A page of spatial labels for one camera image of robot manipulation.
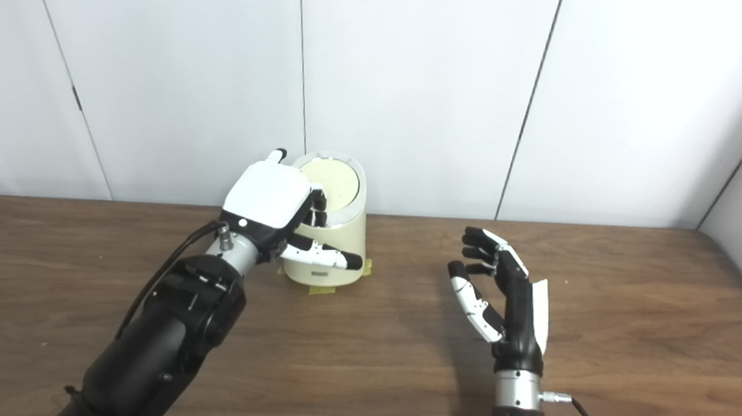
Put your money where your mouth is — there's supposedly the cream-colored round bin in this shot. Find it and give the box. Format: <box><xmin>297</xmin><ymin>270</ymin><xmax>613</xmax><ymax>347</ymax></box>
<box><xmin>278</xmin><ymin>149</ymin><xmax>373</xmax><ymax>291</ymax></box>

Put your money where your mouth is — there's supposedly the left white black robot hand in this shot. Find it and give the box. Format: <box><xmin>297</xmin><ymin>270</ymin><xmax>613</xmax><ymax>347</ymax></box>
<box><xmin>217</xmin><ymin>145</ymin><xmax>371</xmax><ymax>272</ymax></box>

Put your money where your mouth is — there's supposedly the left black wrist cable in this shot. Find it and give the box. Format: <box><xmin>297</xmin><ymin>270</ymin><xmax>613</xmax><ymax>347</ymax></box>
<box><xmin>115</xmin><ymin>214</ymin><xmax>230</xmax><ymax>348</ymax></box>

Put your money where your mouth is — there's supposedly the cream round bin lid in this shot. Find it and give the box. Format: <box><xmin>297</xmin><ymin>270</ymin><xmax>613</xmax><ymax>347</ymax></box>
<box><xmin>296</xmin><ymin>156</ymin><xmax>363</xmax><ymax>211</ymax></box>

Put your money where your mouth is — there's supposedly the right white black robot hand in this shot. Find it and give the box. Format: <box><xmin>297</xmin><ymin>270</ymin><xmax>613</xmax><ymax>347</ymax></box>
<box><xmin>441</xmin><ymin>225</ymin><xmax>556</xmax><ymax>378</ymax></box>

